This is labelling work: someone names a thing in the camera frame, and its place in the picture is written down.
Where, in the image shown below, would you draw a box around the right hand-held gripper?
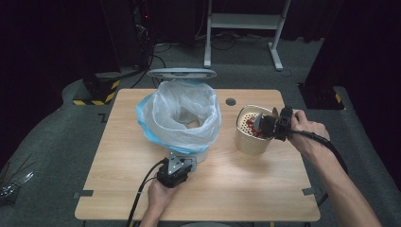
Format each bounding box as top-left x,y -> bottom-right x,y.
253,106 -> 296,142

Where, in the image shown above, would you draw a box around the person's right hand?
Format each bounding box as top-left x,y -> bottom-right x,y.
285,109 -> 331,159

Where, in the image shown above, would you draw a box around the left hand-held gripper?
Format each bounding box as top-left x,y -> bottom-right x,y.
156,150 -> 198,189

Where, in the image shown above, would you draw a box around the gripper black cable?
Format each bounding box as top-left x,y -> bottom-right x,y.
287,128 -> 349,207
126,158 -> 167,227

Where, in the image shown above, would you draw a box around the white trash bin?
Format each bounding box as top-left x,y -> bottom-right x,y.
146,67 -> 221,165

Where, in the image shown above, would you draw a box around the translucent plastic bin bag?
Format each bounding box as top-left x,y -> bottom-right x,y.
135,79 -> 222,155

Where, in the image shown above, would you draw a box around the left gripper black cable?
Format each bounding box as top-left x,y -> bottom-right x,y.
126,158 -> 167,227

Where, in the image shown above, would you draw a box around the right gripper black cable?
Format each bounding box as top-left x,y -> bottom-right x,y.
287,128 -> 349,207

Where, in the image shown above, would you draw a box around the black floor box yellow mark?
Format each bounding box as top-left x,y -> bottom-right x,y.
297,82 -> 345,111

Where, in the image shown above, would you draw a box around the beige strainer container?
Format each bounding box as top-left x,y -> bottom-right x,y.
234,104 -> 283,156

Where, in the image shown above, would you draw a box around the person's left hand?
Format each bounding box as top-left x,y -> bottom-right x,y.
147,178 -> 182,218

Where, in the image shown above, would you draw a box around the yellow-black striped floor box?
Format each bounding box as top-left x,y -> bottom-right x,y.
73,71 -> 121,107

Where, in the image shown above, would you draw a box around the red food scraps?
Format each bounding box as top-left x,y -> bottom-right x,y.
245,116 -> 266,139

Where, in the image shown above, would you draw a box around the black floor cables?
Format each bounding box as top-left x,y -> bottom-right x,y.
131,42 -> 174,89

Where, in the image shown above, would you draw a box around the shiny metal stand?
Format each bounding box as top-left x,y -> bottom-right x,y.
0,152 -> 36,202

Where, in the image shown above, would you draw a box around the white metal desk frame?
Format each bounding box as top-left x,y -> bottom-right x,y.
203,0 -> 292,72

